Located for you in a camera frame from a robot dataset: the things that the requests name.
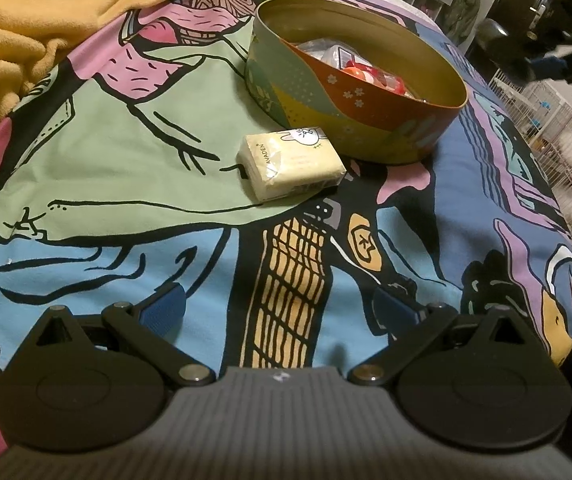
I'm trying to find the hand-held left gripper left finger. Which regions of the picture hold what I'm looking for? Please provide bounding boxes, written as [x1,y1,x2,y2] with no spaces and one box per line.
[16,283,219,389]

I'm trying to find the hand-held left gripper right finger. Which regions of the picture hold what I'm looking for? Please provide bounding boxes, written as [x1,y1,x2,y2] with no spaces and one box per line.
[349,285,549,387]

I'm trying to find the yellow tissue pack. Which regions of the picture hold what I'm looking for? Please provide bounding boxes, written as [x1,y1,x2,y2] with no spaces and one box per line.
[236,126,347,205]

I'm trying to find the round patterned tin container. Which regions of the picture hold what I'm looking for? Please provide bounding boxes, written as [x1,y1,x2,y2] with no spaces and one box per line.
[245,0,468,165]

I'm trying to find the orange packet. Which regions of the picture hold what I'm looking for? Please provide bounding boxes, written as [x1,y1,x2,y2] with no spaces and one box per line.
[343,61,387,86]

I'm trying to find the crinkled clear plastic bag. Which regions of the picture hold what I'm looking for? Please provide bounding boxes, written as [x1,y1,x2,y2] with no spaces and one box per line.
[297,39,343,62]

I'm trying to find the green jacket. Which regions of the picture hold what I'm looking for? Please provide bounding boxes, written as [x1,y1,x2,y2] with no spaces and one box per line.
[440,0,482,57]

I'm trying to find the printed blanket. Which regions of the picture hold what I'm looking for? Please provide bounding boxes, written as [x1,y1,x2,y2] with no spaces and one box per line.
[0,0,572,466]

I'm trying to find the yellow blanket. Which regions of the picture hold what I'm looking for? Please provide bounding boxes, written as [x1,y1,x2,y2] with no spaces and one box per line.
[0,0,227,188]

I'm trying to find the white wire cage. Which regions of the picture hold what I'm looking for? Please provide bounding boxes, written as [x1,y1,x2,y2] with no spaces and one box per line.
[488,67,572,283]

